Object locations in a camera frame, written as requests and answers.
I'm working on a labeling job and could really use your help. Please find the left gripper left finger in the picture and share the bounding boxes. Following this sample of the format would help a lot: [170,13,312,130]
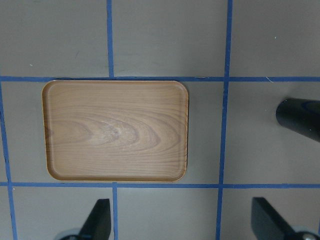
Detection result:
[78,199,111,240]

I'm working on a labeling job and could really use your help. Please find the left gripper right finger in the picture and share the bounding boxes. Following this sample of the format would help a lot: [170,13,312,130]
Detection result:
[251,197,302,240]

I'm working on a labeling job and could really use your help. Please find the dark wine bottle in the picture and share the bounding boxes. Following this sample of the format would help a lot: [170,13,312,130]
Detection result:
[275,98,320,142]

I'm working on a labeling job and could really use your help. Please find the wooden tray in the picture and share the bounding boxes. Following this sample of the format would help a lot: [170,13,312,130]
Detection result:
[41,80,189,182]

